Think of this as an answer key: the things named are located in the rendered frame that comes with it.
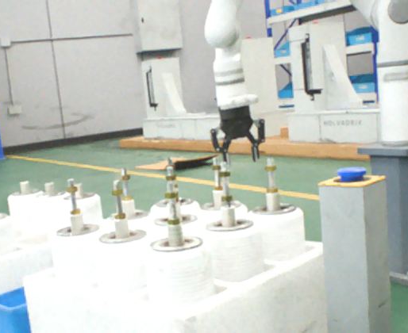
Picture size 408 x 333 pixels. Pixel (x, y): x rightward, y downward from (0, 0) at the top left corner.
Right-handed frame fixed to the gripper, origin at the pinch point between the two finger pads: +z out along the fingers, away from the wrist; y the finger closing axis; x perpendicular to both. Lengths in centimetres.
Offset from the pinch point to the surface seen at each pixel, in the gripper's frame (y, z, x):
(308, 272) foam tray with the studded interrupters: 5, 5, 58
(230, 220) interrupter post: 16, -6, 57
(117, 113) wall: 8, 77, -635
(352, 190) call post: 1, -11, 68
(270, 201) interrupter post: 7, -5, 50
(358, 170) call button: -1, -13, 66
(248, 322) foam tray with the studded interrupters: 18, 6, 68
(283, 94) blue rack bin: -209, 93, -626
